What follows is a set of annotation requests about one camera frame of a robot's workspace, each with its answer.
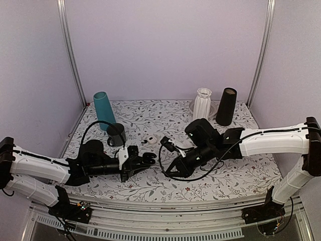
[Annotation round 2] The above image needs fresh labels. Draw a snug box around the dark grey mug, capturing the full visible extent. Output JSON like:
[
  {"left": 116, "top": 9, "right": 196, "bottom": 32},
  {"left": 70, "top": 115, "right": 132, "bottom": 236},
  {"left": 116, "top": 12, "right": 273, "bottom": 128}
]
[{"left": 106, "top": 123, "right": 126, "bottom": 147}]

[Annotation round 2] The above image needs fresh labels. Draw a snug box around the white round plate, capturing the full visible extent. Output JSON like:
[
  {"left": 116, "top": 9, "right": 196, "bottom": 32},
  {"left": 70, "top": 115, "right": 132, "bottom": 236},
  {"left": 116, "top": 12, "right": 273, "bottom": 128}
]
[{"left": 189, "top": 100, "right": 218, "bottom": 118}]

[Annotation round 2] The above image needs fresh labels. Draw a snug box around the teal tapered vase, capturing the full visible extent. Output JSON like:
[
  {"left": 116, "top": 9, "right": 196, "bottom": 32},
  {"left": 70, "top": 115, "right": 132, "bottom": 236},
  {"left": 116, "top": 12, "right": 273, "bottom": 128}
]
[{"left": 93, "top": 91, "right": 116, "bottom": 124}]

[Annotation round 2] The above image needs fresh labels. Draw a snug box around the open white earbud case left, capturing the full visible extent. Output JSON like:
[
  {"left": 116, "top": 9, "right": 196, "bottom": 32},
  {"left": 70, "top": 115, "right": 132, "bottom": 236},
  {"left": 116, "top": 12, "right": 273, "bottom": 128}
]
[{"left": 146, "top": 136, "right": 157, "bottom": 145}]

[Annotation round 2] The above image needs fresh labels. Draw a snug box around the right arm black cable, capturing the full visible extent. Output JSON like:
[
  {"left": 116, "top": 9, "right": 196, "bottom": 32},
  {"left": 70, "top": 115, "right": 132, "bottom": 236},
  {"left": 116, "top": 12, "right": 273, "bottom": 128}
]
[{"left": 158, "top": 130, "right": 266, "bottom": 182}]

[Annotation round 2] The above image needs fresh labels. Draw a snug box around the floral patterned table mat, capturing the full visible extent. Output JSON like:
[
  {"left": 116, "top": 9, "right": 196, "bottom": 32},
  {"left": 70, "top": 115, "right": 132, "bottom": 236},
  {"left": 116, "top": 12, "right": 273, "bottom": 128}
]
[{"left": 66, "top": 100, "right": 281, "bottom": 203}]

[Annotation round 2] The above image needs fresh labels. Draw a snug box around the aluminium frame post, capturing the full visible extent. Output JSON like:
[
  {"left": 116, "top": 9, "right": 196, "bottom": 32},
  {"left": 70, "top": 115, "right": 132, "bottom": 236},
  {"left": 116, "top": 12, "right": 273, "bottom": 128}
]
[
  {"left": 57, "top": 0, "right": 87, "bottom": 107},
  {"left": 246, "top": 0, "right": 276, "bottom": 109}
]

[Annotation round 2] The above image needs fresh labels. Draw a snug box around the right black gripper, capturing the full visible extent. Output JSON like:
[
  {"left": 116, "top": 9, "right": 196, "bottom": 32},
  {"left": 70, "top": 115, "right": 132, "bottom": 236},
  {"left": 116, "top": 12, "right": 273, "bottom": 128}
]
[{"left": 165, "top": 142, "right": 216, "bottom": 178}]

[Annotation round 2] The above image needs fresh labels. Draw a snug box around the aluminium front rail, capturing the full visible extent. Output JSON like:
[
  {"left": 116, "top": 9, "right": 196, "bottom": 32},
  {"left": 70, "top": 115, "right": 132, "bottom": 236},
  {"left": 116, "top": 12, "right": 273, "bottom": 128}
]
[{"left": 22, "top": 195, "right": 314, "bottom": 240}]

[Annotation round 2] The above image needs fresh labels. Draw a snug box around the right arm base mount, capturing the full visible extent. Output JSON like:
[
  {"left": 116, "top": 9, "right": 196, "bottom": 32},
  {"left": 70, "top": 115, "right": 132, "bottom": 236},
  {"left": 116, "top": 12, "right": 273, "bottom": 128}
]
[{"left": 241, "top": 186, "right": 285, "bottom": 224}]

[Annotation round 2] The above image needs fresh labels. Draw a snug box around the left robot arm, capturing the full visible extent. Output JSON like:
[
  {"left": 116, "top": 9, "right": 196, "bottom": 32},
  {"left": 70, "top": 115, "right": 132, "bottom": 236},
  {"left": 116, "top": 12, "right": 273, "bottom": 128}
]
[{"left": 1, "top": 137, "right": 156, "bottom": 218}]

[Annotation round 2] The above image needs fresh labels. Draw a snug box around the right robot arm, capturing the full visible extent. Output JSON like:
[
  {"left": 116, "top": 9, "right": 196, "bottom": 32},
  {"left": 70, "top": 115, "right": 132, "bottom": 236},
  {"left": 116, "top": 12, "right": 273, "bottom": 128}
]
[{"left": 164, "top": 117, "right": 320, "bottom": 219}]

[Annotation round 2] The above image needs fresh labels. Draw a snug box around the black glossy charging case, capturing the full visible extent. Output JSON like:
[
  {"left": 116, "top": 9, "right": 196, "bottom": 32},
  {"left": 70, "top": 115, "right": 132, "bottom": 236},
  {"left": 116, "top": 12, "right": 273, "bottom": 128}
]
[{"left": 142, "top": 152, "right": 157, "bottom": 165}]

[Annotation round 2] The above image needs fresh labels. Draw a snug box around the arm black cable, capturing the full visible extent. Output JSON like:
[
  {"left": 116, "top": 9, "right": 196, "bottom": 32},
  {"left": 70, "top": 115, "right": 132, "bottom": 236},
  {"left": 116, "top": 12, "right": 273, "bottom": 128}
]
[
  {"left": 81, "top": 121, "right": 126, "bottom": 151},
  {"left": 158, "top": 130, "right": 266, "bottom": 182}
]

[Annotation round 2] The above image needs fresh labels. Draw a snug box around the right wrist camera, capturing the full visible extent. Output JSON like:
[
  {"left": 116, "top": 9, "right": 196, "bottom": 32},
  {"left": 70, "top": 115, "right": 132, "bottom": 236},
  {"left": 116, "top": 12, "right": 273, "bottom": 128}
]
[{"left": 160, "top": 137, "right": 188, "bottom": 157}]

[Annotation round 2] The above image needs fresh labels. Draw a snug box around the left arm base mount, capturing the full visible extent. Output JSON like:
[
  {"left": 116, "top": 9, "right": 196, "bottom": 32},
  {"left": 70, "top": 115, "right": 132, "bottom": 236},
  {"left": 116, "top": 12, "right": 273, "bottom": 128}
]
[{"left": 48, "top": 185, "right": 93, "bottom": 224}]

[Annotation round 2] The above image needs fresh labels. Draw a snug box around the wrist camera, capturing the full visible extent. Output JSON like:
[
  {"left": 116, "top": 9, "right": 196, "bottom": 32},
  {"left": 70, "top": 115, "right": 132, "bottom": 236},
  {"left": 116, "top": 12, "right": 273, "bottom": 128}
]
[
  {"left": 160, "top": 137, "right": 188, "bottom": 157},
  {"left": 118, "top": 145, "right": 139, "bottom": 170}
]

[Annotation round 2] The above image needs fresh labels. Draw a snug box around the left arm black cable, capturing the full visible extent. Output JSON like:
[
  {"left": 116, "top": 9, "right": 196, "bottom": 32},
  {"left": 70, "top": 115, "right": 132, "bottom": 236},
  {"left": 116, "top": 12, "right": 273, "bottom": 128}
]
[{"left": 81, "top": 121, "right": 126, "bottom": 151}]

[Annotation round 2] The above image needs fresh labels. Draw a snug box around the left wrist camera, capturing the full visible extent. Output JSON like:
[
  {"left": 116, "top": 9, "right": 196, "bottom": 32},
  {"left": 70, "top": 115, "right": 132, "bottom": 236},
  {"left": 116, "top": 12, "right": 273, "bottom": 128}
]
[{"left": 118, "top": 145, "right": 139, "bottom": 170}]

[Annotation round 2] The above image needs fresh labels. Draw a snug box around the left aluminium frame post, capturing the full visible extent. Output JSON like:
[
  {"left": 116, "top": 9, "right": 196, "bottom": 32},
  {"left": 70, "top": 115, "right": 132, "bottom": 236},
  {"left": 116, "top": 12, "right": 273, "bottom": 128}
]
[{"left": 57, "top": 0, "right": 87, "bottom": 107}]

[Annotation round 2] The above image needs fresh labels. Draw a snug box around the white ribbed vase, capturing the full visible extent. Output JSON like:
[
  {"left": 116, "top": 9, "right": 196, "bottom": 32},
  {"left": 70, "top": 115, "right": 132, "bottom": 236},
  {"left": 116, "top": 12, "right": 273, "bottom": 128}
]
[{"left": 192, "top": 88, "right": 212, "bottom": 121}]

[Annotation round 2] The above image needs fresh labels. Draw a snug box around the right aluminium frame post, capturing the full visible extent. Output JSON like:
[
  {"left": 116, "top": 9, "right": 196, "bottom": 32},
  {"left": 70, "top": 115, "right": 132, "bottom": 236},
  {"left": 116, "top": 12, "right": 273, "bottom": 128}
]
[{"left": 246, "top": 0, "right": 276, "bottom": 109}]

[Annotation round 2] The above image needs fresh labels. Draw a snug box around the black tapered vase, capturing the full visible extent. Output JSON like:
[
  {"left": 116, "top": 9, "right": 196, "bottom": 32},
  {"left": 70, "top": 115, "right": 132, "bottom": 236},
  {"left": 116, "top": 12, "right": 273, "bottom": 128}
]
[{"left": 216, "top": 87, "right": 237, "bottom": 126}]

